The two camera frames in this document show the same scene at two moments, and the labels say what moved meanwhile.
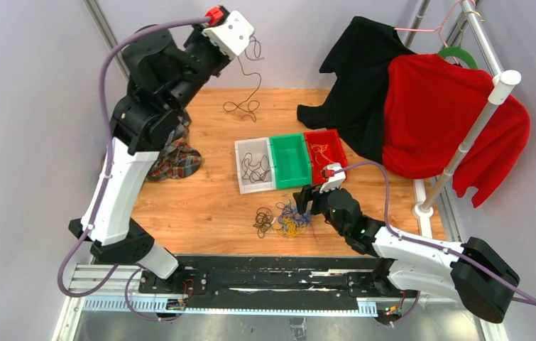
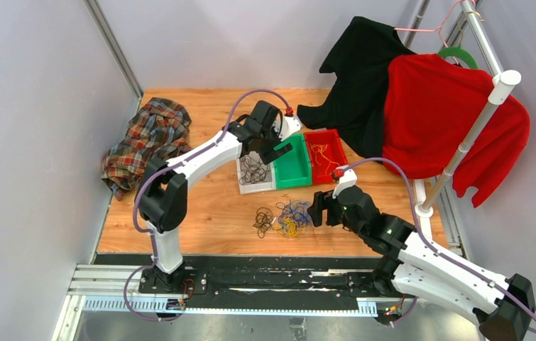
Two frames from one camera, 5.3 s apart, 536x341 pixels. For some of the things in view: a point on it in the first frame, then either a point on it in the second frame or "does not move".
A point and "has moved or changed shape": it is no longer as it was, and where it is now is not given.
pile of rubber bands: [263, 221] does not move
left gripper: [197, 35] to [275, 154]
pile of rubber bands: [290, 212] does not move
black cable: [257, 172] has moved or changed shape
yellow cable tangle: [287, 227] does not move
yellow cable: [320, 148] does not move
